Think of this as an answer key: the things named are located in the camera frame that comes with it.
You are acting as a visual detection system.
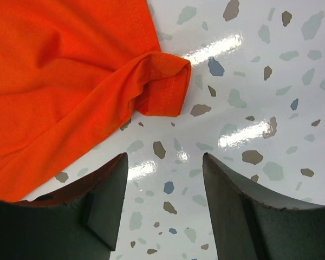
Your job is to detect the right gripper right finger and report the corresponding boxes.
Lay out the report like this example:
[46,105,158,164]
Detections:
[203,153,325,259]

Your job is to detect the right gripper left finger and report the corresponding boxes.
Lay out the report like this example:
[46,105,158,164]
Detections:
[0,153,128,259]

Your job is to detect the orange t shirt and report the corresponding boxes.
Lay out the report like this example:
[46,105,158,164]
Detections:
[0,1,191,202]

